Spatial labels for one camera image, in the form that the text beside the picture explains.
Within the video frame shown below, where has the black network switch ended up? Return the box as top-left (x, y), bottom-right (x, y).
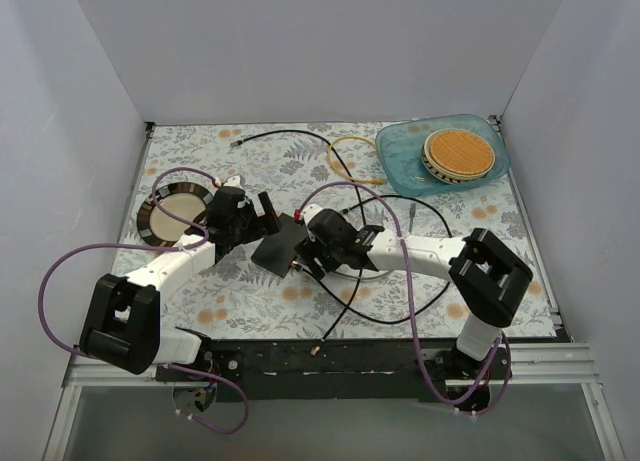
top-left (251, 213), bottom-right (307, 278)

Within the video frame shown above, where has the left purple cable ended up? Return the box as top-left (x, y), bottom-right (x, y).
top-left (39, 166), bottom-right (221, 357)

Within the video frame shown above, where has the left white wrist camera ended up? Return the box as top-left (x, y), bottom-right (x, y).
top-left (221, 174), bottom-right (245, 189)

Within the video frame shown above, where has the floral tablecloth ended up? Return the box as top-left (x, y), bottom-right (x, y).
top-left (131, 122), bottom-right (536, 340)

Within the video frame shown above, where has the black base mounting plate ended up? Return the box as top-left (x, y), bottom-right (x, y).
top-left (157, 336), bottom-right (514, 402)

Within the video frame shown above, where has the black ethernet cable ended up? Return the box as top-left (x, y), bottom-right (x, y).
top-left (229, 129), bottom-right (454, 325)

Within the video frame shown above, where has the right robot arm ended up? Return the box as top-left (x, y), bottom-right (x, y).
top-left (295, 204), bottom-right (533, 379)

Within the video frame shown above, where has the black braided cable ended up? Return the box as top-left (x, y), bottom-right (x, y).
top-left (319, 198), bottom-right (374, 343)

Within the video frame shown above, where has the aluminium frame rail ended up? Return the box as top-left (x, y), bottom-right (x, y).
top-left (43, 343), bottom-right (625, 460)

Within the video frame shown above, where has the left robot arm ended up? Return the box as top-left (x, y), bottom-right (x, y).
top-left (79, 187), bottom-right (281, 381)

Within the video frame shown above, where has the yellow ethernet cable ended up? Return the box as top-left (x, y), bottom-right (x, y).
top-left (327, 136), bottom-right (389, 185)

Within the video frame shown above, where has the black rimmed plate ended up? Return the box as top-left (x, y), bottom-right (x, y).
top-left (136, 182), bottom-right (213, 247)

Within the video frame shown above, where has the teal plastic tray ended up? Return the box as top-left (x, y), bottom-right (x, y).
top-left (375, 114), bottom-right (511, 197)

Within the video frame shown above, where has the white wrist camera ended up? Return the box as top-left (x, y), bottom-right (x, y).
top-left (221, 174), bottom-right (245, 189)
top-left (298, 204), bottom-right (323, 242)

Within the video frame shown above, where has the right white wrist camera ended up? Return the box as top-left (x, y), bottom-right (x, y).
top-left (298, 204), bottom-right (323, 242)

